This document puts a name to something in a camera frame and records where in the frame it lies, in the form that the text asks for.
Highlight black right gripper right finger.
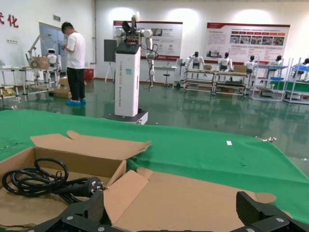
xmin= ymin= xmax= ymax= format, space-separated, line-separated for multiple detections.
xmin=235 ymin=191 xmax=309 ymax=232

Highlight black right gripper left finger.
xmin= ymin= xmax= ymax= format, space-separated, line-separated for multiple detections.
xmin=28 ymin=190 xmax=105 ymax=232

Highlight black power cord with plug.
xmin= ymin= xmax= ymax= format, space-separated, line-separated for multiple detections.
xmin=1 ymin=158 xmax=110 ymax=206

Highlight open brown cardboard box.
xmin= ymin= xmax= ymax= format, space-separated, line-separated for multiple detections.
xmin=0 ymin=130 xmax=153 ymax=229
xmin=103 ymin=168 xmax=293 ymax=232

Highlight cardboard box on floor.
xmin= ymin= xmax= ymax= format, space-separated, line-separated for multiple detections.
xmin=53 ymin=77 xmax=73 ymax=99

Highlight cardboard box on bench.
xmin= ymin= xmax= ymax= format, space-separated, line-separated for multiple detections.
xmin=28 ymin=57 xmax=50 ymax=71

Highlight green table cloth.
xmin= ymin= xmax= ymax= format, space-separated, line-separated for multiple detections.
xmin=0 ymin=109 xmax=309 ymax=223

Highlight workbench with blue bins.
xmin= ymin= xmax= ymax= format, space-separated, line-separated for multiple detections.
xmin=251 ymin=58 xmax=291 ymax=102

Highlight workbench with green top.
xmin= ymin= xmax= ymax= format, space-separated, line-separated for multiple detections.
xmin=284 ymin=58 xmax=309 ymax=105

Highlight white black humanoid robot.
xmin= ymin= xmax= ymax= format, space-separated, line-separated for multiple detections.
xmin=185 ymin=51 xmax=206 ymax=71
xmin=267 ymin=55 xmax=284 ymax=71
xmin=218 ymin=52 xmax=234 ymax=72
xmin=244 ymin=55 xmax=258 ymax=73
xmin=293 ymin=58 xmax=309 ymax=81

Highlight white kiosk machine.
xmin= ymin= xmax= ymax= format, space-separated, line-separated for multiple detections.
xmin=173 ymin=58 xmax=188 ymax=88

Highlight small white humanoid robot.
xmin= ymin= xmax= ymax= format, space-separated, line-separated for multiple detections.
xmin=45 ymin=48 xmax=62 ymax=73

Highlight white desk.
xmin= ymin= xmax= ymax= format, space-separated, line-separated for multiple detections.
xmin=154 ymin=65 xmax=178 ymax=86

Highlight person in white shirt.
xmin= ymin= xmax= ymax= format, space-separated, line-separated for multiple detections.
xmin=60 ymin=21 xmax=87 ymax=106

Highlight black panel on stand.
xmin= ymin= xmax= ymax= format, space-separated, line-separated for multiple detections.
xmin=103 ymin=39 xmax=118 ymax=83

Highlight white pipe workbench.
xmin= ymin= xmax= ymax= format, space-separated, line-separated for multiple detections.
xmin=0 ymin=65 xmax=61 ymax=98

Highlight blue grey door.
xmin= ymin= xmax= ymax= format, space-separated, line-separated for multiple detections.
xmin=39 ymin=22 xmax=66 ymax=66

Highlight white frame workbench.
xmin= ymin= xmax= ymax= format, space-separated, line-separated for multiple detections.
xmin=183 ymin=68 xmax=217 ymax=94
xmin=213 ymin=70 xmax=251 ymax=97

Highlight wide wall poster with photos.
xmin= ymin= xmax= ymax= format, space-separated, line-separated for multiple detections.
xmin=205 ymin=22 xmax=291 ymax=64

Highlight white pipe frame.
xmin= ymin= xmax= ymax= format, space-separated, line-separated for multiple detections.
xmin=26 ymin=33 xmax=57 ymax=69

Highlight wall poster red border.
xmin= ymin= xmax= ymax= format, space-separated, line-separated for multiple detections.
xmin=112 ymin=20 xmax=183 ymax=60

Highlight red wall characters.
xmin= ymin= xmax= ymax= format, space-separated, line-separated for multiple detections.
xmin=0 ymin=12 xmax=19 ymax=29

